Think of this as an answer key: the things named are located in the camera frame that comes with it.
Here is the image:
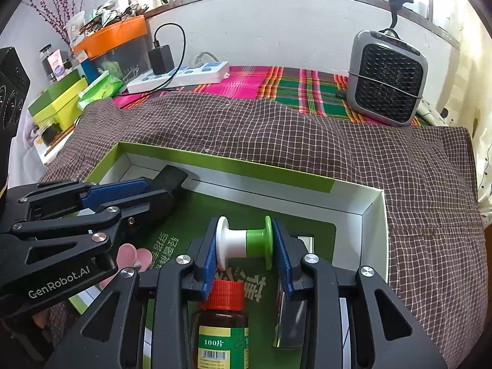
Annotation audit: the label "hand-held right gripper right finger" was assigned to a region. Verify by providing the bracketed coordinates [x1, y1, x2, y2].
[273, 218, 449, 369]

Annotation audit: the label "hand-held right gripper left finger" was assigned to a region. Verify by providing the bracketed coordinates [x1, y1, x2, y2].
[44, 218, 220, 369]

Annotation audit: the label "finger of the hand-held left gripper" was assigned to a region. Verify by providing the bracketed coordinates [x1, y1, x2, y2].
[11, 189, 177, 241]
[8, 178, 151, 216]

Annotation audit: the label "white and green spool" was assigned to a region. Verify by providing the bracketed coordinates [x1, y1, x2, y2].
[215, 215, 274, 271]

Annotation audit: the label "black textured device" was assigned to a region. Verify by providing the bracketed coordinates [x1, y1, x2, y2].
[154, 165, 189, 197]

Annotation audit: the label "pink clip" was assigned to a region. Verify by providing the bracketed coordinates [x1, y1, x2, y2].
[116, 243, 140, 269]

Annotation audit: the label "silver rectangular metal case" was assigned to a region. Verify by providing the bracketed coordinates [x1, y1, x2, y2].
[272, 234, 314, 350]

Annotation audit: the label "brown bottle with red cap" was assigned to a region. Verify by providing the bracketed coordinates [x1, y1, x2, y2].
[191, 280, 250, 369]

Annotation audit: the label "person's left hand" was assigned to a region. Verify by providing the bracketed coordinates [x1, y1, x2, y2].
[33, 307, 51, 330]

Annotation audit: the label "white side table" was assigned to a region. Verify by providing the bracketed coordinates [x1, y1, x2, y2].
[33, 127, 78, 166]

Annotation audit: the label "small black object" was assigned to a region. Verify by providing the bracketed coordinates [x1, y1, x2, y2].
[42, 123, 62, 145]

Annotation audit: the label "yellow green cardboard box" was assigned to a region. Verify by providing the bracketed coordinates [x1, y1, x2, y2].
[33, 78, 90, 130]

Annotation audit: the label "green tissue packet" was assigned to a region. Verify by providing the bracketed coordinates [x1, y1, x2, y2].
[78, 73, 125, 110]

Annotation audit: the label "pale pink cloth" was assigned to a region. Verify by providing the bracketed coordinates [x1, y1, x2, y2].
[23, 108, 43, 151]

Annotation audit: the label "dark green cardboard box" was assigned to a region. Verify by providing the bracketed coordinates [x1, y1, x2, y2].
[29, 70, 84, 118]

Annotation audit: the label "blue box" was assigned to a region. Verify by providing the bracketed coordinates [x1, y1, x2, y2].
[79, 56, 99, 84]

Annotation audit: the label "white power strip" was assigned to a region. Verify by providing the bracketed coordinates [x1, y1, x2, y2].
[127, 60, 231, 94]

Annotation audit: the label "pink label box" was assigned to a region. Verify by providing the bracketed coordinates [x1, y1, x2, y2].
[48, 48, 66, 81]

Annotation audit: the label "black power adapter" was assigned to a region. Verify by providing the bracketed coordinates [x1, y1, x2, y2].
[149, 45, 174, 74]

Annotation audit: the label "storage bin with orange lid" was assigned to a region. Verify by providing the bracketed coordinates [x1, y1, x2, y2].
[73, 15, 152, 85]

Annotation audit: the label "dark glass jar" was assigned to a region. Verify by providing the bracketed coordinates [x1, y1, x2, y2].
[39, 45, 57, 81]

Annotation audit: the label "brown checkered blanket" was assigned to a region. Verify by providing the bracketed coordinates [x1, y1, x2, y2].
[38, 92, 486, 369]

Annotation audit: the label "colourful plaid sheet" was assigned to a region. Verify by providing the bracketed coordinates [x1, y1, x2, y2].
[113, 65, 423, 128]

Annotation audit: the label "pile of packets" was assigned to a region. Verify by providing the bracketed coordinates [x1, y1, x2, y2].
[67, 0, 149, 43]

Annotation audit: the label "purple flower branches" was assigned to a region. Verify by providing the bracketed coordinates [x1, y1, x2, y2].
[23, 0, 93, 47]

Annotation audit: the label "grey fan heater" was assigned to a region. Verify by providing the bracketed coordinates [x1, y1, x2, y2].
[346, 29, 428, 128]

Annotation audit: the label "heart print curtain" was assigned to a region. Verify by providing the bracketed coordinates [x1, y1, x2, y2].
[467, 85, 492, 220]

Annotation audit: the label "black hook on windowsill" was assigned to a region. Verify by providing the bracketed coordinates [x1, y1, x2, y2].
[386, 0, 414, 32]

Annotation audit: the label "black adapter cable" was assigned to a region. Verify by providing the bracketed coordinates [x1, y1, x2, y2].
[153, 23, 187, 93]

